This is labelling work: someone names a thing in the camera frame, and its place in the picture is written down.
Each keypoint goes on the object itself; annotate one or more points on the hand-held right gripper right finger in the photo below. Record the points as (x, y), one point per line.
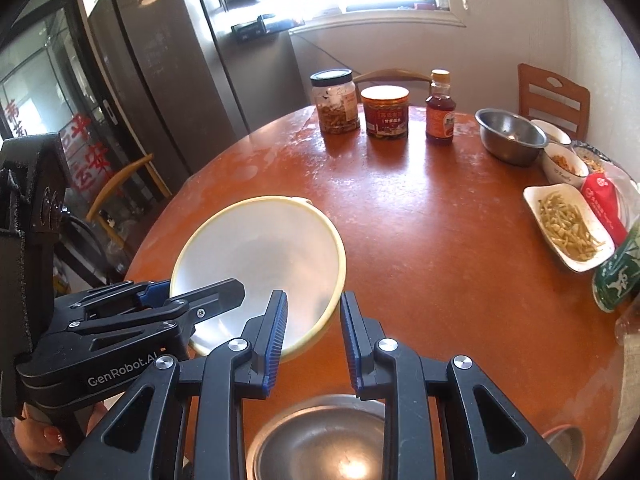
(352, 345)

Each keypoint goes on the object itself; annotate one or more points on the person's left hand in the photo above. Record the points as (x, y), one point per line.
(35, 442)

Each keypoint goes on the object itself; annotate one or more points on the stir-fried yellow vegetable strips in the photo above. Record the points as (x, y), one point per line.
(570, 230)

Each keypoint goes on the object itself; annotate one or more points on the glass door red lettering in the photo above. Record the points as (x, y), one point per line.
(30, 85)

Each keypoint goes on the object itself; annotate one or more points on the white printed ceramic bowl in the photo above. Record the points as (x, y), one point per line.
(560, 176)

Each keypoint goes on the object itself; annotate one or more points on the white bowl dark rim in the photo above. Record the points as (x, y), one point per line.
(555, 132)

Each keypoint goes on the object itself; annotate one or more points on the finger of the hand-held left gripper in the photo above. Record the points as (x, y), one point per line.
(215, 297)
(152, 294)

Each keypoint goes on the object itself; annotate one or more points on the white plastic bowl yellow rim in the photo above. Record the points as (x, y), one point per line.
(260, 250)

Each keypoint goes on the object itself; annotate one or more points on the clear jar black lid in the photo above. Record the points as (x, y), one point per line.
(335, 110)

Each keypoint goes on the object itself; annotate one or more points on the white square plate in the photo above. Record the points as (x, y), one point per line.
(542, 197)

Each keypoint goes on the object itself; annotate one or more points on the small steel bowl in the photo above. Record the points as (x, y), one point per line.
(320, 440)

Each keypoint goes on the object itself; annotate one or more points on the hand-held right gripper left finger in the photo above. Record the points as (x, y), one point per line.
(275, 345)

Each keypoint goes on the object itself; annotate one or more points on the grey refrigerator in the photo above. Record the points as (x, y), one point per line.
(150, 60)

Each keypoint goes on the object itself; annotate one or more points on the red sauce bottle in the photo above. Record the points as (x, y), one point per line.
(440, 120)

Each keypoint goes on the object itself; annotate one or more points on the red labelled jar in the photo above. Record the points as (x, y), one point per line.
(385, 120)

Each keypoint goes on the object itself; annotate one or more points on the curved-back wooden chair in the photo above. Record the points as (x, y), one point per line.
(125, 172)
(390, 74)

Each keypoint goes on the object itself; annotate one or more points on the orange shredded food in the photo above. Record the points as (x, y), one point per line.
(567, 162)

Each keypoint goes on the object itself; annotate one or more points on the large steel bowl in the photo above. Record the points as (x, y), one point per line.
(505, 135)

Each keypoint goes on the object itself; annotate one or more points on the green drink bottle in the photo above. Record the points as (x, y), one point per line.
(617, 280)

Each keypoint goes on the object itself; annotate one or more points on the red packet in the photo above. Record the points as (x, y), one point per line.
(600, 200)

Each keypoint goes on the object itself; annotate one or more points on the slatted-back wooden chair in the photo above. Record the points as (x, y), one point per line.
(530, 90)

